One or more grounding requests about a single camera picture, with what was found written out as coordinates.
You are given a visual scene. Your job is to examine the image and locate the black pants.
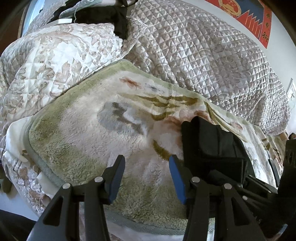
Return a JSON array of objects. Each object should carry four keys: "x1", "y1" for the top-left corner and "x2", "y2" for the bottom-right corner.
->
[{"x1": 181, "y1": 116, "x2": 255, "y2": 184}]

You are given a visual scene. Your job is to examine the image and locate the floral plush blanket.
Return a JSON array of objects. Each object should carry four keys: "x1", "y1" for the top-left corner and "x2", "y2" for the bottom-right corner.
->
[{"x1": 23, "y1": 60, "x2": 285, "y2": 235}]

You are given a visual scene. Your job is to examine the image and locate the pink quilted bedspread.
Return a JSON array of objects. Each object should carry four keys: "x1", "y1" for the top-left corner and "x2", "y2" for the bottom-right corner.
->
[{"x1": 126, "y1": 1, "x2": 290, "y2": 135}]

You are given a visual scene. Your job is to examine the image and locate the white floral comforter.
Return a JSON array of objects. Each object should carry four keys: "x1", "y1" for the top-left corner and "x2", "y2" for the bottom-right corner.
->
[{"x1": 0, "y1": 22, "x2": 130, "y2": 216}]

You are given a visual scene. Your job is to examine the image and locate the dark clothes pile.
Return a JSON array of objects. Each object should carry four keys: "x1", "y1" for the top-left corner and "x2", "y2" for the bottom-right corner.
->
[{"x1": 50, "y1": 1, "x2": 137, "y2": 40}]

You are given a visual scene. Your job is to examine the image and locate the red blue wall poster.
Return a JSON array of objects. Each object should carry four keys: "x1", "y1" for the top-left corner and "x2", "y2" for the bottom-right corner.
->
[{"x1": 207, "y1": 0, "x2": 272, "y2": 48}]

